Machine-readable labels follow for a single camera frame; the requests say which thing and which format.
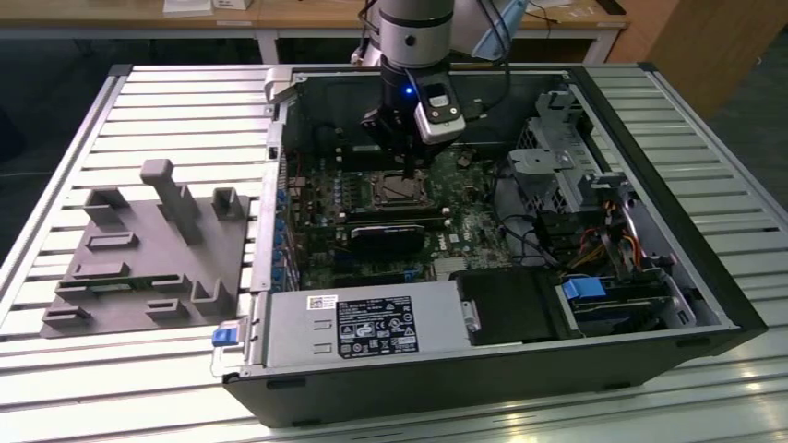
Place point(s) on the pale blue teach pendant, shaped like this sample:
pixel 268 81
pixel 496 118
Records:
pixel 489 44

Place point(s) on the wooden desk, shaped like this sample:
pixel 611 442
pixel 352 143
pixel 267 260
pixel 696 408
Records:
pixel 123 20

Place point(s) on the CPU socket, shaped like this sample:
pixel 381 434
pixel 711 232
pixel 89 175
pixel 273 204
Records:
pixel 371 205

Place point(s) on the black graphics card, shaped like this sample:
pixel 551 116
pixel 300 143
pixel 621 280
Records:
pixel 388 241

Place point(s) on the blue disk carrier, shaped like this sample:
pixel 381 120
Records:
pixel 584 288

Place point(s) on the black plastic shroud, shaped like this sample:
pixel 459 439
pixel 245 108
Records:
pixel 504 304

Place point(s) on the black PC case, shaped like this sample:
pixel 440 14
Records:
pixel 431 397

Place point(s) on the small white box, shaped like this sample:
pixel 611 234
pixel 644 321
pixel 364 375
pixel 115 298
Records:
pixel 232 3

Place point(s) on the silver chipset heat sink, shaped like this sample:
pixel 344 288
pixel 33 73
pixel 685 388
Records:
pixel 448 268

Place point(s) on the grey parts rack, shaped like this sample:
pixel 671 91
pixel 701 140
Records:
pixel 153 263

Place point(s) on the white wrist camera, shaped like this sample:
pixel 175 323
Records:
pixel 440 120

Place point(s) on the black RAM slot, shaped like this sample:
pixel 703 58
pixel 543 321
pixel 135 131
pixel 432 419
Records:
pixel 393 211
pixel 393 216
pixel 393 221
pixel 351 157
pixel 351 162
pixel 351 152
pixel 351 147

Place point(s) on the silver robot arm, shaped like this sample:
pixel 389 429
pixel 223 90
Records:
pixel 415 41

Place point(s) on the metal disk bay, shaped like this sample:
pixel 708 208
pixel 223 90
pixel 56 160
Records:
pixel 677 300

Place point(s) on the blue case latch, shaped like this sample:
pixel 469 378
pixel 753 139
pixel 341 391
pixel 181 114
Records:
pixel 223 334

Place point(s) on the green motherboard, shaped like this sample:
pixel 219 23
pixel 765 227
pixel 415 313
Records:
pixel 473 231

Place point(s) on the metal drive cage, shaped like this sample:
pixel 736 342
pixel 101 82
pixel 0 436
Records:
pixel 548 161

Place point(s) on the silver power supply unit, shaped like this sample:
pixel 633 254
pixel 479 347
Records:
pixel 295 323

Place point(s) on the wooden cabinet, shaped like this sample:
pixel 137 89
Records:
pixel 720 46

